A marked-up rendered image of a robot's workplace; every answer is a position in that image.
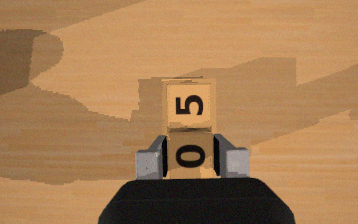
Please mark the tan number cube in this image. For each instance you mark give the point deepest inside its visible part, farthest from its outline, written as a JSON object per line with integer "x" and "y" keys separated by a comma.
{"x": 190, "y": 153}
{"x": 189, "y": 105}

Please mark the light wooden tray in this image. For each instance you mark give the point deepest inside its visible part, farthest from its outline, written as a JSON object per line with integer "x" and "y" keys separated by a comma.
{"x": 165, "y": 82}

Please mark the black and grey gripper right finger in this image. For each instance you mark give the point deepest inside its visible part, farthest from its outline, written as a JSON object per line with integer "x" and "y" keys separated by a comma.
{"x": 230, "y": 161}

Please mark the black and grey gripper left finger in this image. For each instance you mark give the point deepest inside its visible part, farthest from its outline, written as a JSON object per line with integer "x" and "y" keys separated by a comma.
{"x": 152, "y": 163}

